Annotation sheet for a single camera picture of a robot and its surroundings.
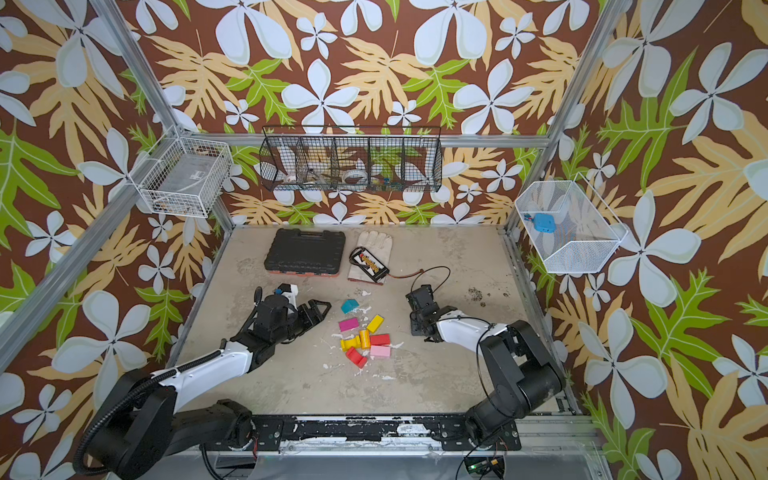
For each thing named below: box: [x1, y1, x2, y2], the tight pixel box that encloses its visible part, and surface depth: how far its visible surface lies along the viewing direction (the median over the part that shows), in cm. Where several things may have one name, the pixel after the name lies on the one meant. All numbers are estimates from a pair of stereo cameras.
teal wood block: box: [340, 299, 360, 314], surface depth 100 cm
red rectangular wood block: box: [370, 334, 391, 346], surface depth 92 cm
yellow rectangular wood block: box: [366, 314, 385, 334], surface depth 95 cm
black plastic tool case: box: [264, 228, 346, 277], surface depth 110 cm
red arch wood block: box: [346, 346, 368, 369], surface depth 88 cm
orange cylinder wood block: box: [360, 329, 371, 349], surface depth 91 cm
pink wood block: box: [370, 345, 391, 358], surface depth 88 cm
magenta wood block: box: [339, 317, 359, 332], surface depth 96 cm
